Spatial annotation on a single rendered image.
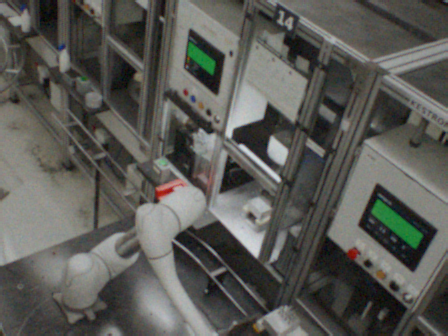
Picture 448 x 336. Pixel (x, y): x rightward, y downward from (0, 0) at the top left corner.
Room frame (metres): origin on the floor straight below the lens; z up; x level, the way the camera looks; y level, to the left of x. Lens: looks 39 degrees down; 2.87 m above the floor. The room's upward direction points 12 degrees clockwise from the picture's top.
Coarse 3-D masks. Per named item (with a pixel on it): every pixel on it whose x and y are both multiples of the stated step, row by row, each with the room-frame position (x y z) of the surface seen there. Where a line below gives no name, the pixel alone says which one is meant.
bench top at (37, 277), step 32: (128, 224) 2.13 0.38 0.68; (32, 256) 1.79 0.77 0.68; (64, 256) 1.83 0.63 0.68; (0, 288) 1.58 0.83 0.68; (32, 288) 1.61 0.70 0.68; (128, 288) 1.72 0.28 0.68; (160, 288) 1.76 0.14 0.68; (192, 288) 1.80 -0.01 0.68; (224, 288) 1.84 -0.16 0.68; (0, 320) 1.42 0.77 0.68; (32, 320) 1.45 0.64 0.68; (64, 320) 1.48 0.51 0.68; (96, 320) 1.52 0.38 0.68; (128, 320) 1.55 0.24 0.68; (160, 320) 1.58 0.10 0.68; (224, 320) 1.66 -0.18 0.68
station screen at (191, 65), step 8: (192, 40) 2.30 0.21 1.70; (200, 48) 2.26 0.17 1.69; (208, 56) 2.21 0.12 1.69; (184, 64) 2.32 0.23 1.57; (192, 64) 2.28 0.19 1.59; (192, 72) 2.28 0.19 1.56; (200, 72) 2.24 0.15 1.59; (208, 72) 2.20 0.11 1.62; (200, 80) 2.23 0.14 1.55; (208, 80) 2.19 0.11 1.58
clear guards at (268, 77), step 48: (288, 48) 1.96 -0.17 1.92; (336, 48) 1.82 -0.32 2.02; (240, 96) 2.09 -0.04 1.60; (288, 96) 1.92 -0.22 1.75; (336, 96) 1.77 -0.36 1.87; (192, 144) 2.27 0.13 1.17; (240, 144) 2.05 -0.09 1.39; (288, 144) 1.87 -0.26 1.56; (288, 192) 1.82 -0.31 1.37; (288, 240) 1.77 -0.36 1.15
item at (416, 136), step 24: (384, 96) 1.68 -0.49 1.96; (384, 120) 1.65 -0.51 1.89; (408, 120) 1.60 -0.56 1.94; (408, 144) 1.57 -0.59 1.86; (432, 144) 1.52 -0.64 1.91; (432, 168) 1.50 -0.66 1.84; (336, 264) 1.62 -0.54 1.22; (312, 288) 1.66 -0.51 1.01; (336, 288) 1.59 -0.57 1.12; (360, 288) 1.52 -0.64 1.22; (384, 288) 1.47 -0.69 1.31; (336, 312) 1.56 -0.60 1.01; (360, 312) 1.49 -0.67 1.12; (384, 312) 1.44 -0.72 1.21; (432, 312) 1.34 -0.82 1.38
